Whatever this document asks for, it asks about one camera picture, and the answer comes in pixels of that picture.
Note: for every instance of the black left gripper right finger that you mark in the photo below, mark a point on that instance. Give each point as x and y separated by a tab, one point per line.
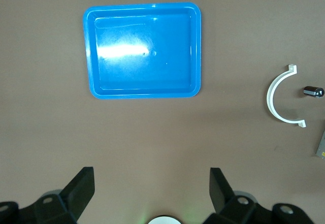
223	198

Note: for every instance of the large white pipe clamp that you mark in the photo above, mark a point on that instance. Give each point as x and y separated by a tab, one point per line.
269	99

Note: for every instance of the black cylindrical capacitor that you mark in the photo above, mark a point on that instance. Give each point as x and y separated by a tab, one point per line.
313	91

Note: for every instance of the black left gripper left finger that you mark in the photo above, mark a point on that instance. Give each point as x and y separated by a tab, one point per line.
73	196

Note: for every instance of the blue plastic tray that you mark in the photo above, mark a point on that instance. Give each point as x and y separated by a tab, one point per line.
142	56

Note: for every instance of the metal mesh power supply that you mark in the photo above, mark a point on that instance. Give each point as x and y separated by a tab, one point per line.
321	145

